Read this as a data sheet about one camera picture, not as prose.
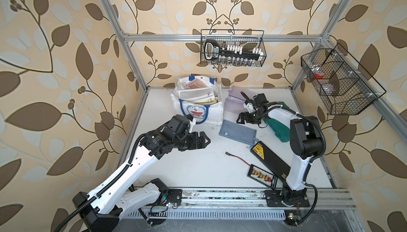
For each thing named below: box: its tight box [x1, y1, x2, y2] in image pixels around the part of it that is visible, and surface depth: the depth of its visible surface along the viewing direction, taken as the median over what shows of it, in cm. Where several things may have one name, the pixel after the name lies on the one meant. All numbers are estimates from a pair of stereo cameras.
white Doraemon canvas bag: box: [170, 75, 224, 126], surface depth 98 cm
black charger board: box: [246, 163, 279, 191], surface depth 81 cm
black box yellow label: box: [250, 140, 291, 182], surface depth 87 cm
